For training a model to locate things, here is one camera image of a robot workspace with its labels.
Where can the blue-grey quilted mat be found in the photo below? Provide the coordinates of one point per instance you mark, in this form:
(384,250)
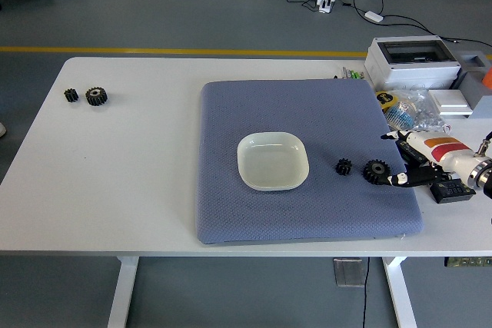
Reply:
(269,113)

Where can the white adapter on floor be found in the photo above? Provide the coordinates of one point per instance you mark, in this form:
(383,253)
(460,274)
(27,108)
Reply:
(373,16)

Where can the green white connector set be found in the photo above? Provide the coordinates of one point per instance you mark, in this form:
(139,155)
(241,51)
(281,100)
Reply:
(351,73)

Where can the white flat box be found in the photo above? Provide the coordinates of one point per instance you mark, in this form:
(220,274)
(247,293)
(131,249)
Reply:
(449,102)

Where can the small black gear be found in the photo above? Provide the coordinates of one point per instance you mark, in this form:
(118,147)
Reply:
(344,166)
(71,95)

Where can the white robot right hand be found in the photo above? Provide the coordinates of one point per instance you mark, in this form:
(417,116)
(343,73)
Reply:
(442,147)

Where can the large black gear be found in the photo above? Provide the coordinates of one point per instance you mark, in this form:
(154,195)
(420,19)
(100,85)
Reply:
(96,97)
(374,170)

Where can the black digital display module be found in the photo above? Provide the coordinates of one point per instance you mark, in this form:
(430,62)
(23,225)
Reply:
(451,193)

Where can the white power strip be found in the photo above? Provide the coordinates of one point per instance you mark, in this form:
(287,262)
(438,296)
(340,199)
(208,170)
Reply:
(326,2)

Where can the yellow tape measure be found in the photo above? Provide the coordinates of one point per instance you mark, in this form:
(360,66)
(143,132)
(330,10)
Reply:
(384,98)

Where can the white table leg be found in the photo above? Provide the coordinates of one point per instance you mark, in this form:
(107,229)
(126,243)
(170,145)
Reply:
(399,293)
(125,289)

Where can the green circuit board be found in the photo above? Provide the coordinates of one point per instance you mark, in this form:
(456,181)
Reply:
(469,262)

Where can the clear plastic holder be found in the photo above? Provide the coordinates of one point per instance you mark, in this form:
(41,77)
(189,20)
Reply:
(349,272)

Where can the clear bag of parts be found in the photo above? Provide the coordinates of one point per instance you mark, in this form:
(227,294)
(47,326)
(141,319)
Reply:
(428,113)

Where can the white square dish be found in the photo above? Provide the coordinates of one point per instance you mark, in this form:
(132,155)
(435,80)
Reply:
(269,163)

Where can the white electrical enclosure box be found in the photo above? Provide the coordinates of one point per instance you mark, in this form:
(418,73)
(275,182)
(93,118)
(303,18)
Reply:
(407,70)

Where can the blue resistor bundle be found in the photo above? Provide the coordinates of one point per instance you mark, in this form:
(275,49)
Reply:
(397,116)

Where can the orange object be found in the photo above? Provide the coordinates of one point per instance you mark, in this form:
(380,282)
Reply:
(488,79)

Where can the grey plastic block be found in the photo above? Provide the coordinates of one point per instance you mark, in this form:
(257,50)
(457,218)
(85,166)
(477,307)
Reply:
(474,86)

